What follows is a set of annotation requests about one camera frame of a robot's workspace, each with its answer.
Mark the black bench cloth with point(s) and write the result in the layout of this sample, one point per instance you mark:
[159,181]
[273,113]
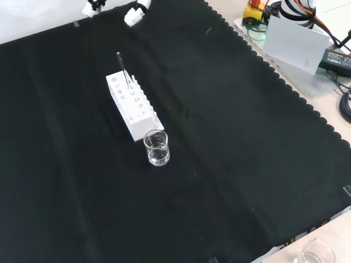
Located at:
[219,137]

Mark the white test tube rack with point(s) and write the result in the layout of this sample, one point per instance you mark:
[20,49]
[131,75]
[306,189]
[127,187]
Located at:
[137,123]

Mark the pale white board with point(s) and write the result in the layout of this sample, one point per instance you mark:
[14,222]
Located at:
[293,43]

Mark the clear glass rod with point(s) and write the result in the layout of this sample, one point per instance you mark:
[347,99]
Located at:
[122,67]

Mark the clear glass beaker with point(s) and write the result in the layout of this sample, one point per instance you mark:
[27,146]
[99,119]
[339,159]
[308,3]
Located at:
[157,159]
[315,255]

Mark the black power adapter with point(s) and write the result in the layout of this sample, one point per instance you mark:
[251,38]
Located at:
[336,59]

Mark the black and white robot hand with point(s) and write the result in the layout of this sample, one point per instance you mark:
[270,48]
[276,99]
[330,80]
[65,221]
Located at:
[135,17]

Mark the grey base plate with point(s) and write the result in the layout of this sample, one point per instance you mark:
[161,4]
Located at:
[315,85]

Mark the yellow stop button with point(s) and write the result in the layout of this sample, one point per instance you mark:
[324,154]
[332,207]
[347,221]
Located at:
[253,12]

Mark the clear cloth clip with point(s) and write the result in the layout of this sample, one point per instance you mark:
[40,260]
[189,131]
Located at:
[76,24]
[213,260]
[347,191]

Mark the black tripod leg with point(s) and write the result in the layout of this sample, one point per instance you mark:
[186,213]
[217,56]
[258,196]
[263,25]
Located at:
[344,41]

